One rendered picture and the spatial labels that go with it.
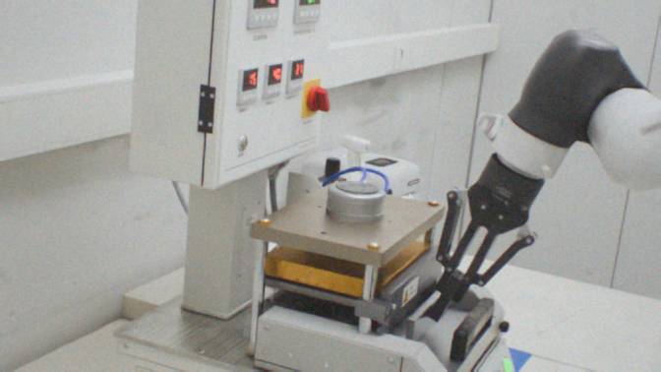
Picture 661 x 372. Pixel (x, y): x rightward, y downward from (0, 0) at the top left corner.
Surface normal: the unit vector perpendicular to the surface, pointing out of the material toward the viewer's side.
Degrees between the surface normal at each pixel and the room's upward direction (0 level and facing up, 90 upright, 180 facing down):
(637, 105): 14
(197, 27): 90
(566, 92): 93
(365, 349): 90
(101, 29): 90
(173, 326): 0
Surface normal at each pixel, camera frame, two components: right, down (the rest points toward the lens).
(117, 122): 0.89, 0.20
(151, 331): 0.10, -0.96
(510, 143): -0.77, -0.04
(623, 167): -0.58, 0.58
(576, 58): -0.41, 0.01
